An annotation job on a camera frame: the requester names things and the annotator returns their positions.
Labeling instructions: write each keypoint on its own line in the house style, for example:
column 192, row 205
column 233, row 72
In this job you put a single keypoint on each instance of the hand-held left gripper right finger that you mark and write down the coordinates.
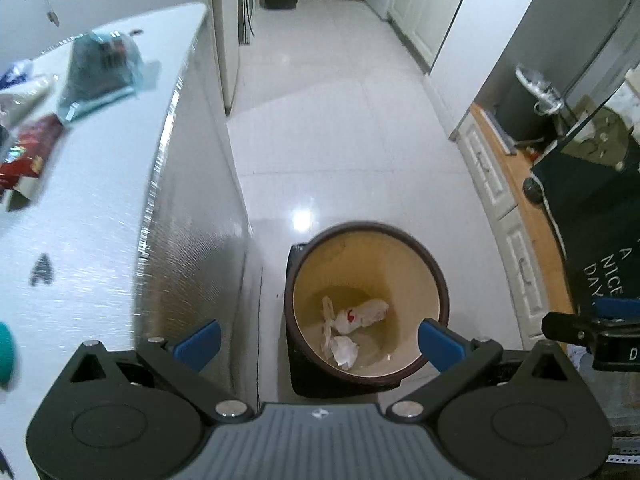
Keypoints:
column 440, row 344

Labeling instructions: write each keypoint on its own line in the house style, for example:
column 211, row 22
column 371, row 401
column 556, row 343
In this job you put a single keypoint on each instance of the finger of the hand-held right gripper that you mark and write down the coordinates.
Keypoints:
column 617, row 307
column 567, row 327

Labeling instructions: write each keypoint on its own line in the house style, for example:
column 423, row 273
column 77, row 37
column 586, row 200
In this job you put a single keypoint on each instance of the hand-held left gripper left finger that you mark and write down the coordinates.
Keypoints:
column 197, row 346

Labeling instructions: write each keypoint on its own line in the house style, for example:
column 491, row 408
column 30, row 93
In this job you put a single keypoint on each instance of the brown rimmed yellow waste bin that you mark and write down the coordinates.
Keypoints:
column 320, row 270

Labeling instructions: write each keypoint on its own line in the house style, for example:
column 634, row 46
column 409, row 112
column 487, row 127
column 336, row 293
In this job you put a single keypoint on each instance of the red snack packet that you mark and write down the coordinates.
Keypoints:
column 30, row 150

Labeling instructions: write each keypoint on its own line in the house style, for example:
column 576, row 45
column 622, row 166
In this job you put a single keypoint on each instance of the teal snack packet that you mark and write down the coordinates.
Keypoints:
column 95, row 70

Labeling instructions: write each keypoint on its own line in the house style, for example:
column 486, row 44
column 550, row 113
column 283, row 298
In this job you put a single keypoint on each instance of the clear plastic bag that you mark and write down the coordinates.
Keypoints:
column 25, row 94

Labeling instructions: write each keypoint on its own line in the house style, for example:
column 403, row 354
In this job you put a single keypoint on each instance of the crumpled tissue with red mark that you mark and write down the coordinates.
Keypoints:
column 365, row 312

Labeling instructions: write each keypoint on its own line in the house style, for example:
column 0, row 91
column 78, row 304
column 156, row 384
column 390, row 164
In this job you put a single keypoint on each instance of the crumpled white tissue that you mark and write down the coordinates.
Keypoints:
column 345, row 350

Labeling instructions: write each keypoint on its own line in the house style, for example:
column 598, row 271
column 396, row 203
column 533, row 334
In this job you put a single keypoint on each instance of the black printed tote bag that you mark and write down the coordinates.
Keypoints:
column 590, row 210

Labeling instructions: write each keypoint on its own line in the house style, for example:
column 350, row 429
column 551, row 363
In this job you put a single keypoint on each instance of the white paper strip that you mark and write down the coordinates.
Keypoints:
column 327, row 325

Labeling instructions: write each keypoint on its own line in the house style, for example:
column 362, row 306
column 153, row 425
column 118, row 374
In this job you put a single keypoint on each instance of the foil-covered table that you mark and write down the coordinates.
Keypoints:
column 200, row 210

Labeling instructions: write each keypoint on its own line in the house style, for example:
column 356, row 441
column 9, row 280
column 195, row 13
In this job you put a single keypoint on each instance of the black wheel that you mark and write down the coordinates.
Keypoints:
column 532, row 190

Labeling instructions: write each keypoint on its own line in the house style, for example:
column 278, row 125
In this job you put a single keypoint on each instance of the white cabinet with wooden top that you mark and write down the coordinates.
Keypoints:
column 505, row 180

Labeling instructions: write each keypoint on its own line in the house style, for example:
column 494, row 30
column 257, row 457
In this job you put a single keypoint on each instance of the teal round object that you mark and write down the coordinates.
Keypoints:
column 6, row 355

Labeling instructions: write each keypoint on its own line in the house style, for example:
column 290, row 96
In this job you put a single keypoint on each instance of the grey flat strip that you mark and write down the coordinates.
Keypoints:
column 500, row 132

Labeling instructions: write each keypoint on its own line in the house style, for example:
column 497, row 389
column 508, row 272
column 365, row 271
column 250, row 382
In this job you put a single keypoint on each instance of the black rubbish can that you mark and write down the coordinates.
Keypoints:
column 515, row 115

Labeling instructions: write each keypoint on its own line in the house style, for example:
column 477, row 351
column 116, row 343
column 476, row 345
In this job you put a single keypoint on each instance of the blue and white wrapper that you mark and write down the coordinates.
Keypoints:
column 15, row 72

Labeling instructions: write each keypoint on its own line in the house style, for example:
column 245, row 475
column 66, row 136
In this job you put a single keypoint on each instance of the white tall cabinets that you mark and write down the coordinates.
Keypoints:
column 430, row 5

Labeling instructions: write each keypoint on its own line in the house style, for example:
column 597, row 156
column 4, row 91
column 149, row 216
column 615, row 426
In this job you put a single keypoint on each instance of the glass sliding door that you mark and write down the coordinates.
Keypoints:
column 248, row 0

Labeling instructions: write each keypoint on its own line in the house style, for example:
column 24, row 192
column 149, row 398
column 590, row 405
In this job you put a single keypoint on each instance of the white perforated rail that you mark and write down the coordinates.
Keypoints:
column 625, row 459

